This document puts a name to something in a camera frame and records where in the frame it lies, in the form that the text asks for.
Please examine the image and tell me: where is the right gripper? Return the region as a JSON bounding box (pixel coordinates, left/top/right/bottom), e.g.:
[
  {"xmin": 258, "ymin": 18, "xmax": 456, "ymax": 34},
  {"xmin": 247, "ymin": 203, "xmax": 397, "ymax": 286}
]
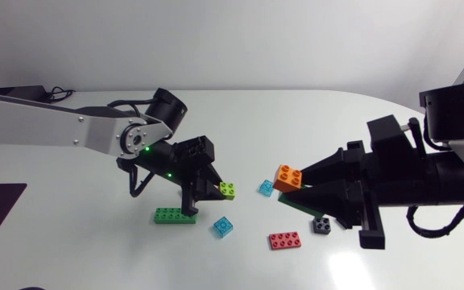
[{"xmin": 284, "ymin": 139, "xmax": 438, "ymax": 250}]

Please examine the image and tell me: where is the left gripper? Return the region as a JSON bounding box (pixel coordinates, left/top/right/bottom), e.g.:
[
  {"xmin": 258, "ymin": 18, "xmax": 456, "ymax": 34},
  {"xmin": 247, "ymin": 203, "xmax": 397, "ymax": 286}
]
[{"xmin": 133, "ymin": 143, "xmax": 227, "ymax": 218}]

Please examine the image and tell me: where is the lime green toy brick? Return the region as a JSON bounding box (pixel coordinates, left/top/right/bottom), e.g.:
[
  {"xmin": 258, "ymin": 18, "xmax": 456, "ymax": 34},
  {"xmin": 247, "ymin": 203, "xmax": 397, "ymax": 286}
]
[{"xmin": 218, "ymin": 181, "xmax": 236, "ymax": 201}]

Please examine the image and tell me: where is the orange toy brick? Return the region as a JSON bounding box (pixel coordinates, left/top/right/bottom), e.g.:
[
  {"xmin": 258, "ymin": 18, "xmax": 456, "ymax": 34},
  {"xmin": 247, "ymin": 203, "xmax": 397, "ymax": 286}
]
[{"xmin": 272, "ymin": 164, "xmax": 304, "ymax": 193}]

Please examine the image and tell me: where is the long green toy brick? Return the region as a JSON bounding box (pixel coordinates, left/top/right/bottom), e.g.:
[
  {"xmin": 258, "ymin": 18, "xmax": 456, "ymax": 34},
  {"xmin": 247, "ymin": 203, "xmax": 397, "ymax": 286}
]
[{"xmin": 153, "ymin": 207, "xmax": 197, "ymax": 225}]

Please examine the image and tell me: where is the dark grey toy brick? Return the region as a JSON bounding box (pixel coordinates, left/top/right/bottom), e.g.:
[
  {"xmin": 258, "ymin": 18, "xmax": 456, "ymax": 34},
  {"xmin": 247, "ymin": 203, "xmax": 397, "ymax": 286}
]
[{"xmin": 312, "ymin": 216, "xmax": 332, "ymax": 235}]

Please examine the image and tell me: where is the clear blue toy brick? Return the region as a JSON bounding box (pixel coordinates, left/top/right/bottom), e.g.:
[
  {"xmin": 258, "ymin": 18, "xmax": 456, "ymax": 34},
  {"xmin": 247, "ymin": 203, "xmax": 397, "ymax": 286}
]
[
  {"xmin": 259, "ymin": 179, "xmax": 276, "ymax": 198},
  {"xmin": 213, "ymin": 216, "xmax": 234, "ymax": 238}
]

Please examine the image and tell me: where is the red toy brick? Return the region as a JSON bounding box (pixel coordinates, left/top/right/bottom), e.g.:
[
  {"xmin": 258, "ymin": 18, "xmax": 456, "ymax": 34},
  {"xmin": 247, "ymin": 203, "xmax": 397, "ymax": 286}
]
[{"xmin": 268, "ymin": 231, "xmax": 302, "ymax": 251}]

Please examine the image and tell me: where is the black power brick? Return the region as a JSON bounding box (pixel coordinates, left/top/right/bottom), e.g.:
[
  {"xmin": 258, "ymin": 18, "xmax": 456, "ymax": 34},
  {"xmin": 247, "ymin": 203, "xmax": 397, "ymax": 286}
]
[{"xmin": 0, "ymin": 85, "xmax": 48, "ymax": 104}]

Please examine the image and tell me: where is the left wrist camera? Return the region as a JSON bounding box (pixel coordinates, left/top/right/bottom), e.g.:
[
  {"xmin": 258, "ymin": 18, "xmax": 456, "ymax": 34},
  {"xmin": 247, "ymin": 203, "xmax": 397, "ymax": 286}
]
[{"xmin": 173, "ymin": 135, "xmax": 216, "ymax": 166}]

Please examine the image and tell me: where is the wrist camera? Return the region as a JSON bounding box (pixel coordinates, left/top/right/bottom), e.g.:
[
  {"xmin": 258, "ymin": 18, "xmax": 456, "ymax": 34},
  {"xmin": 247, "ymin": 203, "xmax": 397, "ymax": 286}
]
[
  {"xmin": 173, "ymin": 135, "xmax": 216, "ymax": 166},
  {"xmin": 367, "ymin": 114, "xmax": 419, "ymax": 157}
]

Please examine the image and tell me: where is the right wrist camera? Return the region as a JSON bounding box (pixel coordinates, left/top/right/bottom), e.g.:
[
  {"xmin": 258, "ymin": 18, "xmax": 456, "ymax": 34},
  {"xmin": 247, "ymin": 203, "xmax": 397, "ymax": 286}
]
[{"xmin": 367, "ymin": 114, "xmax": 419, "ymax": 157}]

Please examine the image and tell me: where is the black power cable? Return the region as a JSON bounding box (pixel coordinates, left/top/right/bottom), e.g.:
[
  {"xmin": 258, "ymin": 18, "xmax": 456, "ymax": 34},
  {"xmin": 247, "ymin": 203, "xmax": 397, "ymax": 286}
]
[{"xmin": 45, "ymin": 85, "xmax": 76, "ymax": 104}]

